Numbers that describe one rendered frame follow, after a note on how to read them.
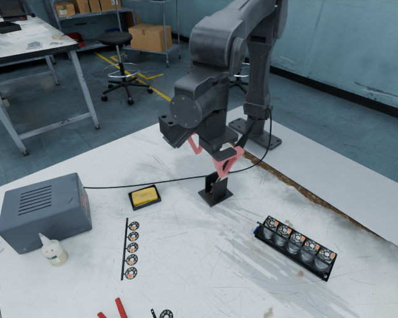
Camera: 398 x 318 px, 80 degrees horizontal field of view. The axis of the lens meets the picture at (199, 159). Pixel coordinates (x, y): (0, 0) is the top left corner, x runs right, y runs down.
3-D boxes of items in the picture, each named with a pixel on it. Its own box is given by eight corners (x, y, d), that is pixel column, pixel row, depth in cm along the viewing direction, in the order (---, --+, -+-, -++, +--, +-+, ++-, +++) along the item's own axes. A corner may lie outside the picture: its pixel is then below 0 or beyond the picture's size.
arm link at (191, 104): (210, 135, 37) (214, 55, 29) (165, 121, 40) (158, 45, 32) (239, 105, 45) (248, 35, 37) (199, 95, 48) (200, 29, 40)
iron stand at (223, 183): (225, 207, 65) (244, 178, 63) (204, 207, 59) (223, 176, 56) (211, 193, 69) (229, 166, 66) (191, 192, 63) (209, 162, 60)
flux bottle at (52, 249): (49, 257, 51) (27, 231, 44) (66, 248, 53) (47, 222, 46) (53, 270, 49) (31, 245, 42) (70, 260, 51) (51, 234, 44)
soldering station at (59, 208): (89, 196, 64) (77, 170, 57) (94, 231, 56) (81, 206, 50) (24, 216, 59) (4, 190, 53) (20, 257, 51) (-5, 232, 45)
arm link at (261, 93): (262, 122, 77) (275, 15, 51) (243, 117, 79) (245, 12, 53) (269, 110, 80) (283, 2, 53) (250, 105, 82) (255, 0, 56)
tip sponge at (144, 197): (155, 187, 66) (154, 183, 65) (161, 201, 63) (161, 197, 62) (128, 196, 64) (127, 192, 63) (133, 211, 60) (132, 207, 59)
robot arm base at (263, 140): (275, 130, 73) (288, 123, 77) (229, 106, 85) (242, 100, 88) (270, 151, 79) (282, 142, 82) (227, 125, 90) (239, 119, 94)
